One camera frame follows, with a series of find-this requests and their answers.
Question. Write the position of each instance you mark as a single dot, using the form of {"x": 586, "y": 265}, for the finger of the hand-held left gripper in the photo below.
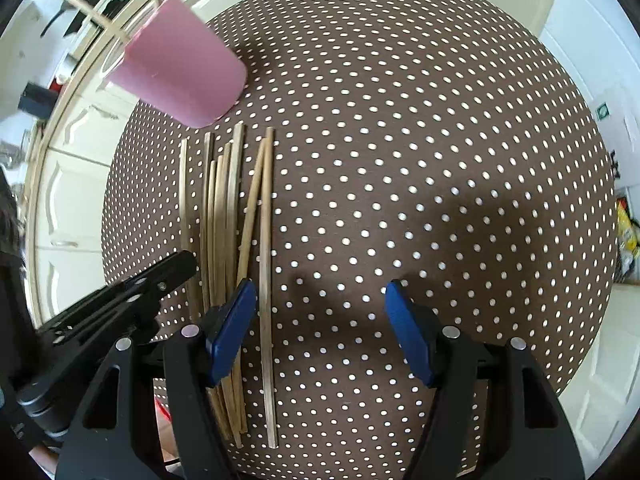
{"x": 110, "y": 312}
{"x": 170, "y": 270}

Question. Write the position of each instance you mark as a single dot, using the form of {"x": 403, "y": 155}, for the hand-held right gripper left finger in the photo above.
{"x": 232, "y": 330}

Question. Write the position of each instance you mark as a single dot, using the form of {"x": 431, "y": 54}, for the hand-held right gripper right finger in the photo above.
{"x": 407, "y": 332}

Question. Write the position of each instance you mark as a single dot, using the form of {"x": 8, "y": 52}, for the pile of wooden chopsticks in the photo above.
{"x": 264, "y": 260}

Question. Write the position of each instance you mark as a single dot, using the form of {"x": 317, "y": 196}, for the pink plastic cup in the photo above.
{"x": 180, "y": 70}

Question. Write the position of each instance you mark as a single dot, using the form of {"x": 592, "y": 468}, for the red object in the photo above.
{"x": 162, "y": 410}

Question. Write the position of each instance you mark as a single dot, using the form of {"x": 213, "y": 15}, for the white kitchen cabinet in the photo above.
{"x": 65, "y": 210}

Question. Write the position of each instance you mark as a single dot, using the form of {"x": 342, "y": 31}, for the brown polka dot tablecloth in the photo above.
{"x": 400, "y": 160}

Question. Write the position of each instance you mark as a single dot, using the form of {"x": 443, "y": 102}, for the black box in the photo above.
{"x": 36, "y": 100}

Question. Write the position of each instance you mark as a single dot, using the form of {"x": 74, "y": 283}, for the yellow package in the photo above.
{"x": 629, "y": 225}

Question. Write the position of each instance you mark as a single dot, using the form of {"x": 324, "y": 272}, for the white banner with green mark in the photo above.
{"x": 602, "y": 110}

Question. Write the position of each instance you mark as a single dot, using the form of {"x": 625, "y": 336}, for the white door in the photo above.
{"x": 590, "y": 50}

